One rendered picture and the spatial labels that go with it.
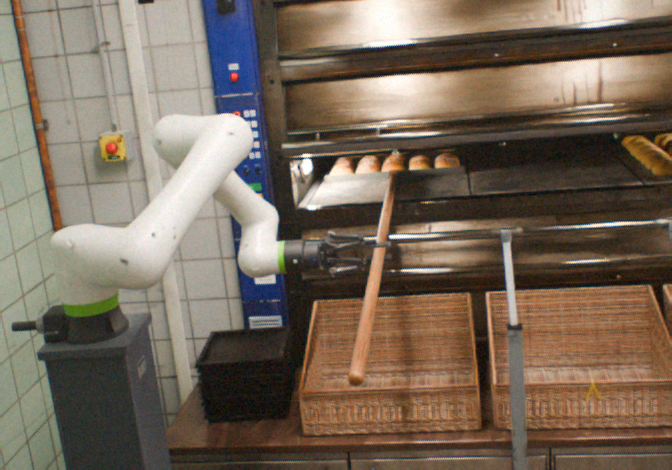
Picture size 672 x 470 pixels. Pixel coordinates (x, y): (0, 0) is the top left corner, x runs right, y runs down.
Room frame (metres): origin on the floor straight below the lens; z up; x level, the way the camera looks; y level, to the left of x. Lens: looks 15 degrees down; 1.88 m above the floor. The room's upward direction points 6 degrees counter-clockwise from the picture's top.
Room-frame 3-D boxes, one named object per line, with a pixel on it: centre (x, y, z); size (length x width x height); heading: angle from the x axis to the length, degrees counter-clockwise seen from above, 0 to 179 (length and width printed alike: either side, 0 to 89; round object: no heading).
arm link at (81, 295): (1.81, 0.55, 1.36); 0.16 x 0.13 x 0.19; 58
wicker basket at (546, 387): (2.47, -0.73, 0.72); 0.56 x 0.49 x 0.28; 81
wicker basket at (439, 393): (2.57, -0.14, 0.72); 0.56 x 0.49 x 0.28; 82
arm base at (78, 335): (1.83, 0.62, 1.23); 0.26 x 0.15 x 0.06; 85
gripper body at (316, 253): (2.27, 0.04, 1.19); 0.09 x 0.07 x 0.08; 82
